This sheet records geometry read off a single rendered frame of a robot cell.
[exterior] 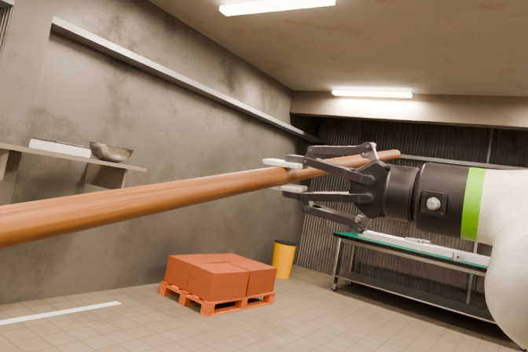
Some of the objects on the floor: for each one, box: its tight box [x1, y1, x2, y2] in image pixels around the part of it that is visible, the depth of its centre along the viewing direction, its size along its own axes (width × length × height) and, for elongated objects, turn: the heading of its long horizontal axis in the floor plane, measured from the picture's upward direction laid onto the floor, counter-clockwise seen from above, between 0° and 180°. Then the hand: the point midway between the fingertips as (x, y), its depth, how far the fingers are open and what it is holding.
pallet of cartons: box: [159, 253, 277, 317], centre depth 479 cm, size 124×89×43 cm
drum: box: [272, 240, 297, 280], centre depth 660 cm, size 37×36×57 cm
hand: (284, 174), depth 65 cm, fingers closed on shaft, 3 cm apart
